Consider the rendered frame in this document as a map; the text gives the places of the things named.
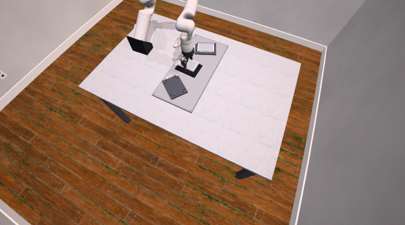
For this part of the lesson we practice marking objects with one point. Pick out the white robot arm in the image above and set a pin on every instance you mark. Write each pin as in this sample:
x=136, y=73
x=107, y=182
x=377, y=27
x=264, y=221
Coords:
x=183, y=23

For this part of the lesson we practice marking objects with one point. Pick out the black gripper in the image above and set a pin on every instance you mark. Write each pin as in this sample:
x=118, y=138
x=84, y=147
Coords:
x=187, y=56

